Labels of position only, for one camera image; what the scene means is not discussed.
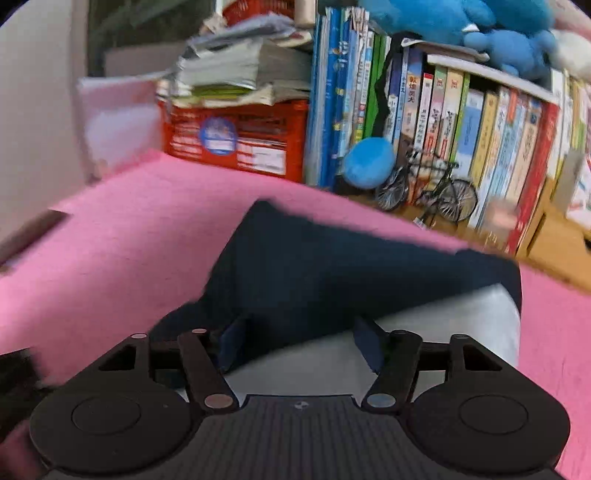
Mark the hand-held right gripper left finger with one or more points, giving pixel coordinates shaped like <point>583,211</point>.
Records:
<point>233,344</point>

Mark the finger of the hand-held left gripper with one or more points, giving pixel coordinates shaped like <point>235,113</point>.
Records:
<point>18,374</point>

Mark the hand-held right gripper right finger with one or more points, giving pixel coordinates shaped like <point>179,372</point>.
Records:
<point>369,344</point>

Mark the navy striped sweater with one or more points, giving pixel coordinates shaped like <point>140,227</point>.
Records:
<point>323,267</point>

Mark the pink mat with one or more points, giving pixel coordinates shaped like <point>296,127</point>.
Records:
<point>138,230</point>

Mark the blue plush ball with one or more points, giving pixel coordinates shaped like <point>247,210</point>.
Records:
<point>369,161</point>

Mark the miniature bicycle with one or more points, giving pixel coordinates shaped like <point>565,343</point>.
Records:
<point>445,177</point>

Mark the red plastic crate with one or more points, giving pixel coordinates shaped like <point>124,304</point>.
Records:
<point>286,124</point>

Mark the row of books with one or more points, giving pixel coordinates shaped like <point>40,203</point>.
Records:
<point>489,138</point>

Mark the white board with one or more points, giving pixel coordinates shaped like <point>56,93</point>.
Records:
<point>115,124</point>

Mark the stack of papers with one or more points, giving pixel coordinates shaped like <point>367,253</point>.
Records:
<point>221,69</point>

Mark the blue plush toy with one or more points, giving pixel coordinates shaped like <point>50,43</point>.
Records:
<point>438,18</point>

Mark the red basket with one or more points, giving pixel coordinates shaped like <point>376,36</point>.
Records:
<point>258,11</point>

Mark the beige tube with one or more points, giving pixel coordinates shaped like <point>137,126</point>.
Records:
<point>305,11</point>

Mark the white plush toy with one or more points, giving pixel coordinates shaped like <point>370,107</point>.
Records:
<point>575,50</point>

